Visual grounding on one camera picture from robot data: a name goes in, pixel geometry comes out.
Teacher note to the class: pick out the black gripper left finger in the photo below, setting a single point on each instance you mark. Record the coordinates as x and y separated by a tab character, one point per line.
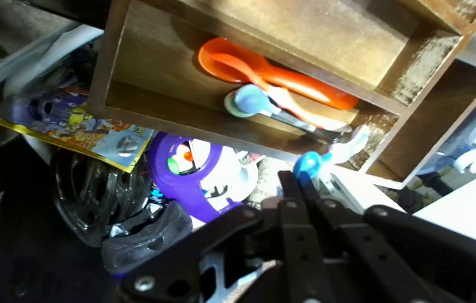
297	253

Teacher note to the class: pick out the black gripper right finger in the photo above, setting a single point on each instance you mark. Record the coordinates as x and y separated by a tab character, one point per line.
405	263

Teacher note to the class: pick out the gray-blue spoon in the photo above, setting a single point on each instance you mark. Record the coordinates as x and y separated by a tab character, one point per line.
250	101

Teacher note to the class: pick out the solid orange spoon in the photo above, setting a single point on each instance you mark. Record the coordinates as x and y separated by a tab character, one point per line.
314	84

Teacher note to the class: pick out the brown wooden stool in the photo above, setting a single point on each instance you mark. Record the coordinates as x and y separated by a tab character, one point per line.
314	34

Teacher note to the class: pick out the purple white toy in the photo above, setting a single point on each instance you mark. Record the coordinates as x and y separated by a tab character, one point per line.
175	185

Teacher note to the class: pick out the black bike helmet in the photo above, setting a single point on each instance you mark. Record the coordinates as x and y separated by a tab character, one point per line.
86	196

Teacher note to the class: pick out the colourful picture book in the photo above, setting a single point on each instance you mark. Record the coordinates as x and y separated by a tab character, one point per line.
79	126

